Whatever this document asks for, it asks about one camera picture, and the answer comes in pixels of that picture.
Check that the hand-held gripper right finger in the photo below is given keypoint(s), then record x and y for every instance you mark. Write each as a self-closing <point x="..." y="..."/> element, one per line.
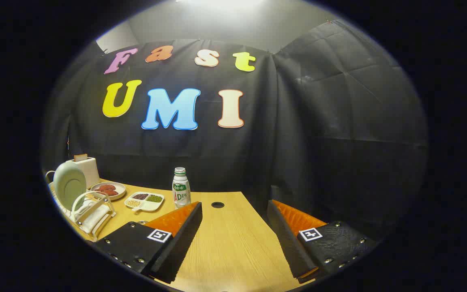
<point x="288" y="243"/>

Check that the white divided dish with beans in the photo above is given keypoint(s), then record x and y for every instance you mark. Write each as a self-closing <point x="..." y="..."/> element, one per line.
<point x="146" y="205"/>

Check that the pale green plate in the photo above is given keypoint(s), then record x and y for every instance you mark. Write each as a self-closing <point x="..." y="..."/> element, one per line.
<point x="69" y="184"/>

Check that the brown toast slice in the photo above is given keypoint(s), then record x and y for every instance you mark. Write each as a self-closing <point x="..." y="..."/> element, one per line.
<point x="80" y="157"/>

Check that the white toaster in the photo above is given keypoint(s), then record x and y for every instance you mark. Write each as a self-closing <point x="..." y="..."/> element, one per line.
<point x="91" y="172"/>

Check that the white green drink bottle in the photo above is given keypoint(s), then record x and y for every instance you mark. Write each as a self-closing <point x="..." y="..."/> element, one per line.
<point x="181" y="190"/>

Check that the beige plate with meat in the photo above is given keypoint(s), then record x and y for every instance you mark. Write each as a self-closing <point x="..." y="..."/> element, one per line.
<point x="120" y="187"/>

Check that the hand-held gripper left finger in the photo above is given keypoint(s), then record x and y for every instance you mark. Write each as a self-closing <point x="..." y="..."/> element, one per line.
<point x="185" y="239"/>

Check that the reddish meat patty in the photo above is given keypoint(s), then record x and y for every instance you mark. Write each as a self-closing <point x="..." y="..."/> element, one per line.
<point x="104" y="187"/>
<point x="111" y="193"/>

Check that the black backdrop cloth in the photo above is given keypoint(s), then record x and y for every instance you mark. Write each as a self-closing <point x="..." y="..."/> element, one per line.
<point x="318" y="121"/>

